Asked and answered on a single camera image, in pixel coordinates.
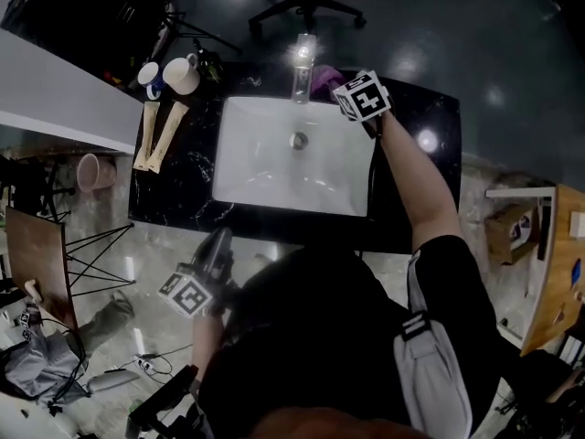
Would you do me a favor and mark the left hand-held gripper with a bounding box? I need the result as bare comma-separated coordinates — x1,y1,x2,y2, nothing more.
157,226,239,319

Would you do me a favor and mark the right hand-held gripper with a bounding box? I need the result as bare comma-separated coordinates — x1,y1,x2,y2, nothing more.
331,70,394,140

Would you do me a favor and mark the purple cloth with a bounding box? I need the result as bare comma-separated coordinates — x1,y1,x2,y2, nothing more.
310,64,345,101

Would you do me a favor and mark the chrome faucet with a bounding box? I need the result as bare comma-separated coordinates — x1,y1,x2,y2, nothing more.
291,33,317,105

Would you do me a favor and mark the person's left forearm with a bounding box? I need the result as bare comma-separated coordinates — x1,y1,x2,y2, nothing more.
190,311,229,386

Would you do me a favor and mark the person's right forearm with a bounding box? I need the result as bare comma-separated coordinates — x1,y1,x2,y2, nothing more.
375,107,463,258

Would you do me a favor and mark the black marble vanity top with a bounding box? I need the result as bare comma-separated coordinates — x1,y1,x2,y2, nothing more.
127,61,463,255

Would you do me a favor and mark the white sink basin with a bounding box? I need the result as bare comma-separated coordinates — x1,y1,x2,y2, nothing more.
211,94,380,219

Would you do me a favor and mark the person in dark clothes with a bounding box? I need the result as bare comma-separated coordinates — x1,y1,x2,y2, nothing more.
198,235,504,439

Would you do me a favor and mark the pink plastic bucket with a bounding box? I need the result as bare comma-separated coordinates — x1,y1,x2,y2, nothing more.
75,152,118,195

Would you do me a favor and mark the green pump bottle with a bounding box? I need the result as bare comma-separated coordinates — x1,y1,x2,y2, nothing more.
194,38,225,81

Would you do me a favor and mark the wooden table with black legs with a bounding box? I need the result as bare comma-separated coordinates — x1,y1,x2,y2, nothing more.
3,206,138,334

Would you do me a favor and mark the white and blue mug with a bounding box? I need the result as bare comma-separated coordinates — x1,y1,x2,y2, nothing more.
136,60,166,100

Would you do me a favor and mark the cardboard box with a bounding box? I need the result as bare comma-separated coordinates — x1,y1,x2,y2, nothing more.
484,202,541,265

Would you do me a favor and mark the grey backpack strap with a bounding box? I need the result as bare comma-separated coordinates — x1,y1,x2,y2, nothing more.
392,249,475,439

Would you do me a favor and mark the wooden desk with white frame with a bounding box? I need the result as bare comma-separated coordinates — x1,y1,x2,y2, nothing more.
484,183,585,357

